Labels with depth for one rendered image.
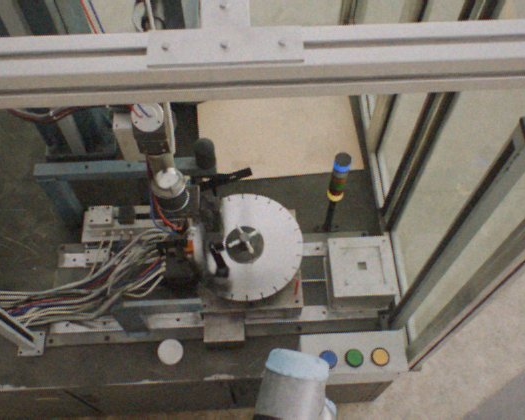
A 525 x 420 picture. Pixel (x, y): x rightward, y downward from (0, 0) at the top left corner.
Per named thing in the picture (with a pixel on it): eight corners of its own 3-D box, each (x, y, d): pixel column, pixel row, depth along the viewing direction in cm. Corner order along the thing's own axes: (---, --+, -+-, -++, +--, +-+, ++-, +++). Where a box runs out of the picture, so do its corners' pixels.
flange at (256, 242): (272, 241, 162) (272, 238, 159) (247, 270, 157) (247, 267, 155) (241, 220, 165) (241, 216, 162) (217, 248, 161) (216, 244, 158)
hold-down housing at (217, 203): (228, 228, 150) (223, 191, 132) (225, 244, 148) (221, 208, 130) (207, 226, 150) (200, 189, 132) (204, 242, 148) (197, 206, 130)
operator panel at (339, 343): (390, 344, 168) (402, 330, 155) (396, 382, 163) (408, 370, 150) (296, 348, 168) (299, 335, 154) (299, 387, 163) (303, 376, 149)
